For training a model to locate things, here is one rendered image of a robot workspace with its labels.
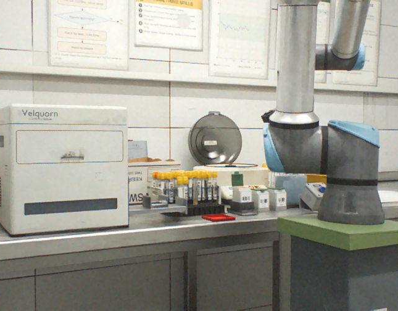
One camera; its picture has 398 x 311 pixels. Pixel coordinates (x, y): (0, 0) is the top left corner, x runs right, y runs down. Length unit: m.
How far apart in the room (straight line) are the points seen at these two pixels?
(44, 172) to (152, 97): 0.87
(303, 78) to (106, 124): 0.48
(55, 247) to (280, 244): 0.65
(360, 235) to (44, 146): 0.72
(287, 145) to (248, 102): 1.04
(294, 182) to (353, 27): 0.56
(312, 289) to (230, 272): 1.03
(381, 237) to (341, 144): 0.22
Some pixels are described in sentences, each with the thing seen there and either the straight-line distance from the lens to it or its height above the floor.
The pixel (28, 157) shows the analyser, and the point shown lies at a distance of 1.23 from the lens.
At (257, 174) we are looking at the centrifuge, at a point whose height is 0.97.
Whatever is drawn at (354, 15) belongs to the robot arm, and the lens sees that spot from 1.32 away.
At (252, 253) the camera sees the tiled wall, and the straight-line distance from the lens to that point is 2.29.
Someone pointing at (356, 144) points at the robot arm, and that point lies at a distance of 1.21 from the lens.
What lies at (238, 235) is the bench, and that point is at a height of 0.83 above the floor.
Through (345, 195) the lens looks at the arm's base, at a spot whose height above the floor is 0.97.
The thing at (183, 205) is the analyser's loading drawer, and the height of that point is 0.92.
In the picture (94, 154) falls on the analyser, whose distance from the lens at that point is 1.26.
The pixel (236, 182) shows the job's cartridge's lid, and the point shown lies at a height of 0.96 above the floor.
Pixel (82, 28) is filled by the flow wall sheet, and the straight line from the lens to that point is 1.95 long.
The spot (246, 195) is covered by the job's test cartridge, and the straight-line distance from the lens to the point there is 1.51.
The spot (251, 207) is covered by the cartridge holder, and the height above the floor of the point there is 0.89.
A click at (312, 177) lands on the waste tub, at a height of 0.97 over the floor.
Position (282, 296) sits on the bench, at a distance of 1.57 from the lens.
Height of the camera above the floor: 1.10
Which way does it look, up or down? 2 degrees down
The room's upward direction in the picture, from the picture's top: straight up
